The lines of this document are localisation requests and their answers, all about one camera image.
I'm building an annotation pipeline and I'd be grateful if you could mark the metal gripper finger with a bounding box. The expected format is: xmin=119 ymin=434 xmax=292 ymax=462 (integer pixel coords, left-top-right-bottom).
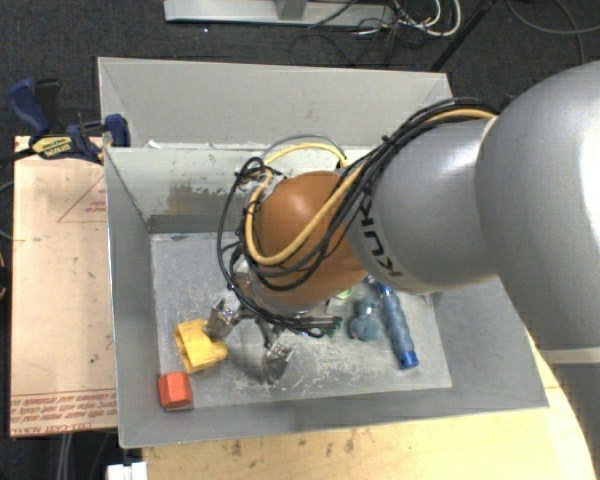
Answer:
xmin=205 ymin=300 xmax=242 ymax=342
xmin=262 ymin=340 xmax=295 ymax=385

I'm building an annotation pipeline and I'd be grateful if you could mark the yellow plastic block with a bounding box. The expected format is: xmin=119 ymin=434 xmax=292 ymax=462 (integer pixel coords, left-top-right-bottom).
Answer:
xmin=173 ymin=317 xmax=229 ymax=375

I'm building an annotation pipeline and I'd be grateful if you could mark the red-orange cube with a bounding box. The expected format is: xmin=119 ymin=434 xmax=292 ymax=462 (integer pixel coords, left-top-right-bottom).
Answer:
xmin=157 ymin=371 xmax=194 ymax=411

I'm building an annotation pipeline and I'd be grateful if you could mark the blue-grey toy animal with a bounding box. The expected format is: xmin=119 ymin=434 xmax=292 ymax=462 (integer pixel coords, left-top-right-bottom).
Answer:
xmin=348 ymin=297 xmax=384 ymax=342

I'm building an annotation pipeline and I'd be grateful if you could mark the brown cardboard board, red print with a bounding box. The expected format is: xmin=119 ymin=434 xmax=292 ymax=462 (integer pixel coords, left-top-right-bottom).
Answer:
xmin=9 ymin=135 xmax=119 ymax=439

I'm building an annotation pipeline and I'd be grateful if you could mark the grey metal bin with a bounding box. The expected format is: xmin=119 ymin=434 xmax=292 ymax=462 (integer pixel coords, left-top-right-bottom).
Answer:
xmin=97 ymin=56 xmax=550 ymax=449

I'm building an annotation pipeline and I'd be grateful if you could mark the blue ribbed handle tool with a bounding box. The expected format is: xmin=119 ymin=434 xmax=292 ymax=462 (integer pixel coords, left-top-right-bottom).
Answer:
xmin=373 ymin=279 xmax=421 ymax=371

